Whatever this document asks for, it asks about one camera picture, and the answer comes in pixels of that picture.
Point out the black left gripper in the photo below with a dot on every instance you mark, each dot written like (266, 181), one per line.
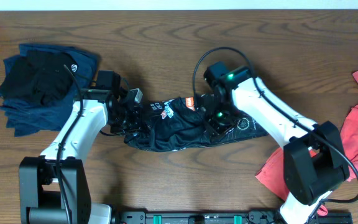
(138, 117)

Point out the folded black shirt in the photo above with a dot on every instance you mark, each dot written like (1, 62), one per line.
(38, 78)

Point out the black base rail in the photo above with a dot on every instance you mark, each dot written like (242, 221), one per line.
(252, 217)

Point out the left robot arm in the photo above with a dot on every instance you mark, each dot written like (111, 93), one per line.
(53, 187)

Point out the folded navy blue shirt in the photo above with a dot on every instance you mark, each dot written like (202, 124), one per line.
(28, 118)

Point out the black orange-patterned jersey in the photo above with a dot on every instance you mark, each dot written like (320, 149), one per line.
(174, 125)

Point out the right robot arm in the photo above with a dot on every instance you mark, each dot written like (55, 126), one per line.
(314, 163)

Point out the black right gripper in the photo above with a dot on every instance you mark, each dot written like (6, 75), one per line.
(218, 131)

